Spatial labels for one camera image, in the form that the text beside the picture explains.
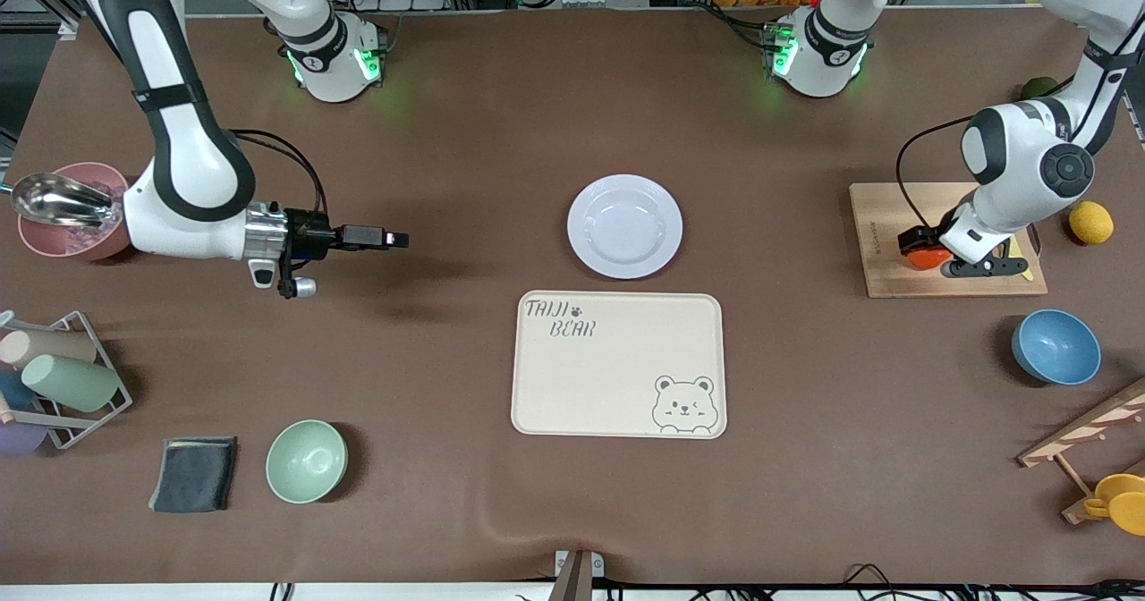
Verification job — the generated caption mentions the white round plate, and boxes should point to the white round plate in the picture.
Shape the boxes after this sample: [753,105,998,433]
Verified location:
[566,174,683,280]

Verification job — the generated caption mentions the wooden cutting board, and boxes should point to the wooden cutting board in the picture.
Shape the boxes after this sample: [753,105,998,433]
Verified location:
[848,182,1048,300]

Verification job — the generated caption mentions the blue bowl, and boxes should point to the blue bowl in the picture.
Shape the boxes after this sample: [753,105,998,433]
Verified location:
[1012,309,1102,385]

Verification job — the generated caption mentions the yellow lemon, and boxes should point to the yellow lemon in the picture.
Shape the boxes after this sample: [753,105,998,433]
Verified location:
[1069,200,1115,245]

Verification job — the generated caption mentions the green bowl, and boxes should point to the green bowl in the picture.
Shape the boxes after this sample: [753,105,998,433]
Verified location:
[266,419,348,504]

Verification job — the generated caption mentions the pink bowl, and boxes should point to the pink bowl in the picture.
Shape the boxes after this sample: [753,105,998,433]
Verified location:
[17,162,137,263]

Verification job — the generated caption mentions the wooden mug rack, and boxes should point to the wooden mug rack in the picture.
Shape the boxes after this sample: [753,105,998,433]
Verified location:
[1017,377,1145,527]

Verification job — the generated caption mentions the cream bear print tray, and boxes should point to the cream bear print tray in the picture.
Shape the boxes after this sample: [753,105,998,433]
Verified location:
[511,292,727,440]

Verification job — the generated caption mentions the metal scoop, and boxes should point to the metal scoop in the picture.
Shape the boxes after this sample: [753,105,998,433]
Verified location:
[10,173,123,229]

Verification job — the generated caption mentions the dark grey folded cloth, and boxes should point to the dark grey folded cloth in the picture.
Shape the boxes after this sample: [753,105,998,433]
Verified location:
[148,436,239,514]

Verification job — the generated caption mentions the pale green cup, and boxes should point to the pale green cup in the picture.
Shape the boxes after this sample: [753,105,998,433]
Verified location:
[21,353,121,413]

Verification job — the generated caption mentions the beige cup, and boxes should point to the beige cup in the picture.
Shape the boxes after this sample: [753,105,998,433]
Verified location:
[0,328,98,370]

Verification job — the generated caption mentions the blue cup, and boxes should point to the blue cup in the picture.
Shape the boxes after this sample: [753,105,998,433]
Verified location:
[0,370,38,411]

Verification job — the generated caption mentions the yellow mug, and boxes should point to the yellow mug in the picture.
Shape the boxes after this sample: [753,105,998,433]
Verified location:
[1083,473,1145,538]

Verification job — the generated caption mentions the purple cup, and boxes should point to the purple cup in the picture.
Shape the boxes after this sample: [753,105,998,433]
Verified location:
[0,417,48,457]

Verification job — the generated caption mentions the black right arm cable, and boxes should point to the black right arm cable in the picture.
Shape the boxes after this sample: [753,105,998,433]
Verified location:
[227,128,329,219]

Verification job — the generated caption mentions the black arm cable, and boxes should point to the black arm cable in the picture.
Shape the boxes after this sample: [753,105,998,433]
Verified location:
[227,128,329,219]
[895,115,978,232]

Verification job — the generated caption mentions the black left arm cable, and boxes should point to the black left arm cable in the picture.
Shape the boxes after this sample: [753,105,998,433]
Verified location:
[895,115,978,232]

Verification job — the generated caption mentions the grey wire cup rack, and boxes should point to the grey wire cup rack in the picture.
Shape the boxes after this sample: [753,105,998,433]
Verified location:
[0,310,134,451]

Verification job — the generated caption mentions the metal table bracket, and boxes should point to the metal table bracket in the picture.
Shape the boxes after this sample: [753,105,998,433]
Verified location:
[552,548,606,601]

